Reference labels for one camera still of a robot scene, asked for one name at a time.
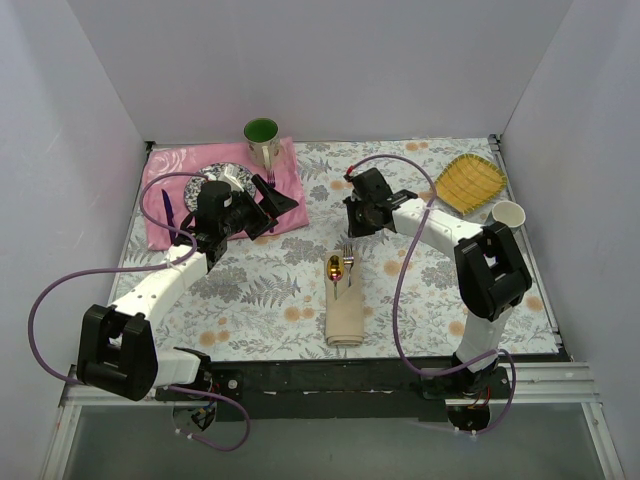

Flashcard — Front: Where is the silver fork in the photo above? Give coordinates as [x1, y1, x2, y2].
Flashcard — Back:
[342, 242, 355, 287]

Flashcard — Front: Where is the purple knife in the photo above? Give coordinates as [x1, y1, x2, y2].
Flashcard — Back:
[161, 189, 177, 244]

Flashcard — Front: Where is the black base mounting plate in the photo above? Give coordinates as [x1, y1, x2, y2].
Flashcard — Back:
[154, 357, 512, 421]

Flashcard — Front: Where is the floral patterned table mat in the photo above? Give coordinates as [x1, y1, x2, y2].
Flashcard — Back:
[98, 137, 562, 359]

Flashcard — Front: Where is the yellow woven bamboo tray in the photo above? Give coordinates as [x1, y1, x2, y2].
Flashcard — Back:
[435, 153, 507, 215]

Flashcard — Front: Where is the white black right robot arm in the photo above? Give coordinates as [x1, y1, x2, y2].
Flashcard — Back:
[344, 168, 532, 398]

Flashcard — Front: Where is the grey white mug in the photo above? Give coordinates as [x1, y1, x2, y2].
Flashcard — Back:
[487, 200, 526, 232]

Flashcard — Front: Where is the green inside ceramic mug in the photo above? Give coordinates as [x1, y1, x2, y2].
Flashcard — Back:
[243, 118, 282, 171]

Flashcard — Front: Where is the beige cloth napkin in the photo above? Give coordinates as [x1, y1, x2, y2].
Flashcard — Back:
[324, 250, 365, 347]

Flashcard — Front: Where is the aluminium frame rail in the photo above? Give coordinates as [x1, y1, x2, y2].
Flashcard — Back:
[42, 365, 625, 479]

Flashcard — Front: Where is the pink cloth placemat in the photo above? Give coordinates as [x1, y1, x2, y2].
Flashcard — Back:
[143, 137, 309, 234]

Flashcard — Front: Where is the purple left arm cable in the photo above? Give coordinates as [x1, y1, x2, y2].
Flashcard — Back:
[27, 171, 252, 453]

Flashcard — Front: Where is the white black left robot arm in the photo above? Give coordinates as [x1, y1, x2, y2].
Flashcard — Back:
[77, 174, 299, 401]

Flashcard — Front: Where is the iridescent spoon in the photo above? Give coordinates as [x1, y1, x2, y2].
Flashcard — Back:
[326, 254, 344, 299]

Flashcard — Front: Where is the floral ceramic plate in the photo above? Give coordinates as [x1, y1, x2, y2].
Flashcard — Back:
[183, 163, 256, 212]

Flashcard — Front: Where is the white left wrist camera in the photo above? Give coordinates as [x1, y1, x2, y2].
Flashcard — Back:
[217, 164, 245, 192]

